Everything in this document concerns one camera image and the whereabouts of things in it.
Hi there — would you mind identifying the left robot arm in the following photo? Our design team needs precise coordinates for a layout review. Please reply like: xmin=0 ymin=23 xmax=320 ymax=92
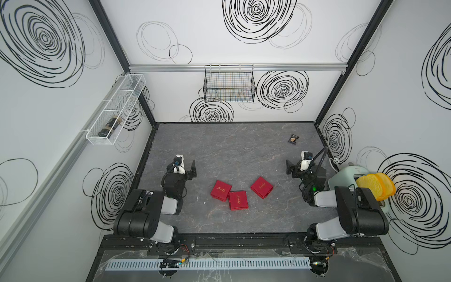
xmin=113 ymin=155 xmax=197 ymax=245

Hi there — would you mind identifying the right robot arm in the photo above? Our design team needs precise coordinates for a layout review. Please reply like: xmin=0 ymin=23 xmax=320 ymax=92
xmin=286 ymin=160 xmax=389 ymax=243

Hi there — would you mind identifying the left red jewelry box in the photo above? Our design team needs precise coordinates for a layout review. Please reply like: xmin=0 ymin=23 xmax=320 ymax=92
xmin=210 ymin=180 xmax=232 ymax=202

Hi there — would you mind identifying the red jewelry box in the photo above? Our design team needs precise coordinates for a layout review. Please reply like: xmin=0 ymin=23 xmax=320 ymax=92
xmin=210 ymin=180 xmax=232 ymax=202
xmin=229 ymin=191 xmax=249 ymax=211

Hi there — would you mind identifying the middle red jewelry box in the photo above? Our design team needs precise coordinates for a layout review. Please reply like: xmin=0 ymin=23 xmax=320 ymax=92
xmin=229 ymin=191 xmax=249 ymax=211

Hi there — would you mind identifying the small dark snack wrapper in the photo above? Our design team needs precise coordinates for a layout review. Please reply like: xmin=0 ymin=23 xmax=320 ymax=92
xmin=288 ymin=134 xmax=299 ymax=145

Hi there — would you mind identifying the mint green toaster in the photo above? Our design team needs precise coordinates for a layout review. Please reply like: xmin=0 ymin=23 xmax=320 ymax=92
xmin=328 ymin=166 xmax=387 ymax=226

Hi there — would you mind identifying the front yellow toast slice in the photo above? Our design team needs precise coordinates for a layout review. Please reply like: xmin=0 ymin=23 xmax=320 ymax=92
xmin=355 ymin=174 xmax=385 ymax=202

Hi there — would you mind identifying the yellow toast slice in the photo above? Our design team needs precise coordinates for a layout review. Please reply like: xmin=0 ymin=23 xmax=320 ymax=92
xmin=375 ymin=173 xmax=396 ymax=202
xmin=355 ymin=174 xmax=385 ymax=202

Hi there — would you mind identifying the dark bottle in shelf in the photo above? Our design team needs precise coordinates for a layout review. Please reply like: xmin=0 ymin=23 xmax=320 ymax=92
xmin=97 ymin=116 xmax=122 ymax=138

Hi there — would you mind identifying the back yellow toast slice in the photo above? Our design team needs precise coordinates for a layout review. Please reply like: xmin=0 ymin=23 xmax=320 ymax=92
xmin=375 ymin=173 xmax=396 ymax=202

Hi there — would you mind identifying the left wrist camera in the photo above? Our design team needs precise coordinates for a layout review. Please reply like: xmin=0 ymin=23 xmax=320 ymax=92
xmin=173 ymin=154 xmax=184 ymax=167

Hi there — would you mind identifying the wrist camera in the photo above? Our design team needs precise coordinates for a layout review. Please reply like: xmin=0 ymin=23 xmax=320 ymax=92
xmin=173 ymin=154 xmax=184 ymax=167
xmin=301 ymin=151 xmax=314 ymax=166

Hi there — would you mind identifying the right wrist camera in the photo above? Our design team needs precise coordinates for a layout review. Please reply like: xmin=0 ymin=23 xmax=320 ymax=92
xmin=301 ymin=151 xmax=314 ymax=166

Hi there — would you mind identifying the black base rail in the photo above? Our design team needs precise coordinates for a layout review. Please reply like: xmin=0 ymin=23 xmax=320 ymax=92
xmin=97 ymin=232 xmax=383 ymax=256

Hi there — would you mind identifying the black wire wall basket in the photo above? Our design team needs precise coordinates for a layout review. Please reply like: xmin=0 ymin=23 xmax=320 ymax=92
xmin=203 ymin=64 xmax=256 ymax=103

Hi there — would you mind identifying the white slotted cable duct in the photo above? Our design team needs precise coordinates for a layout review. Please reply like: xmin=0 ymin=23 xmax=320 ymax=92
xmin=105 ymin=257 xmax=311 ymax=271

